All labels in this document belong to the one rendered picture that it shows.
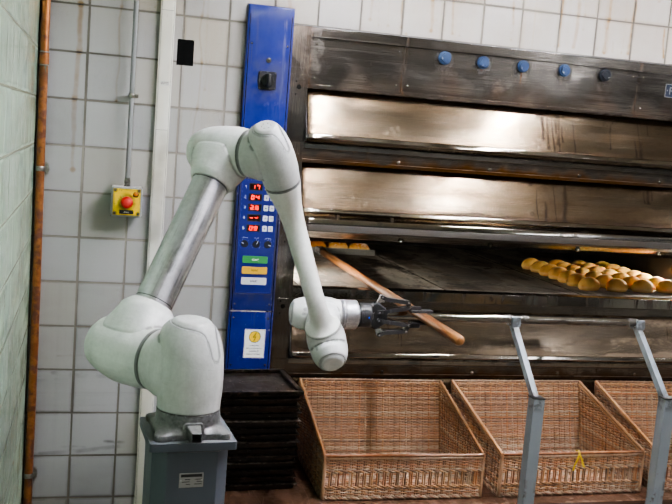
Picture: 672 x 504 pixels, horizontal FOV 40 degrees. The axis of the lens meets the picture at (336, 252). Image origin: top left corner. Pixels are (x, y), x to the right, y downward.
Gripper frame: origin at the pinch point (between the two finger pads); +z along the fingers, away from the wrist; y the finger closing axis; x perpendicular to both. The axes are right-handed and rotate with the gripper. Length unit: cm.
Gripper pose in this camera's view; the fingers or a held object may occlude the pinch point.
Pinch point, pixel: (420, 317)
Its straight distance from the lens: 289.5
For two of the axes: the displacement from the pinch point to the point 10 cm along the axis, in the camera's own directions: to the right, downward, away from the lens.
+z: 9.7, 0.5, 2.3
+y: -0.8, 9.9, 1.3
